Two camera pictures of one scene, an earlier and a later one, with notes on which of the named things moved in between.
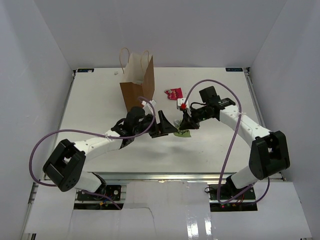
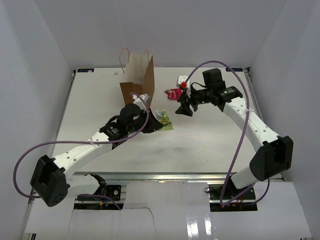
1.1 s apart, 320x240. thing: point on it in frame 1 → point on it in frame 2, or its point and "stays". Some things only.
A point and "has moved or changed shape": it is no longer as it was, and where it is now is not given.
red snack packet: (174, 94) stays
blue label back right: (234, 69) stays
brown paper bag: (138, 77) stays
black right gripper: (187, 122) → (185, 109)
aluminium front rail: (160, 176) stays
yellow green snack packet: (181, 133) has moved or changed shape
